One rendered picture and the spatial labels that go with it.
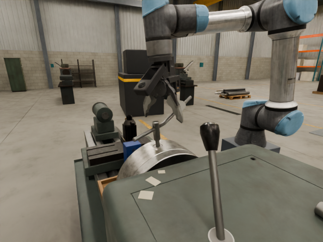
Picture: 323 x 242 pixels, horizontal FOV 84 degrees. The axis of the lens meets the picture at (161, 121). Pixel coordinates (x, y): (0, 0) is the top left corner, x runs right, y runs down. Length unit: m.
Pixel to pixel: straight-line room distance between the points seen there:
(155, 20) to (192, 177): 0.41
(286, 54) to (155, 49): 0.50
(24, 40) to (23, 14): 1.46
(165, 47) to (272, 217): 0.45
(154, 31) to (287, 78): 0.54
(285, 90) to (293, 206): 0.53
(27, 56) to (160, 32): 14.36
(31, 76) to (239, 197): 14.65
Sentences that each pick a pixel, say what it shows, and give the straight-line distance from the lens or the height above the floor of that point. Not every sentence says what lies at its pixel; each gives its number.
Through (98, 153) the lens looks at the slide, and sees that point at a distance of 1.20.
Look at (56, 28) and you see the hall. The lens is 14.85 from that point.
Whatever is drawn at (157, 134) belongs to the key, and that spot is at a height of 1.28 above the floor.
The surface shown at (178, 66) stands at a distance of 7.41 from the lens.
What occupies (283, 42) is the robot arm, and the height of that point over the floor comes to 1.57.
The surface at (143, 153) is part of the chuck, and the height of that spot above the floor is 1.22.
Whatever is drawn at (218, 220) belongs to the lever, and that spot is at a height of 1.28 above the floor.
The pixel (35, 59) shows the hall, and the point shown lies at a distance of 14.74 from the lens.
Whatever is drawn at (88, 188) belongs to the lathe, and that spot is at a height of 0.54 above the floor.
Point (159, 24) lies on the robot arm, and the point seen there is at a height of 1.60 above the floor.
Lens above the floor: 1.49
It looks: 17 degrees down
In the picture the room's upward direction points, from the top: straight up
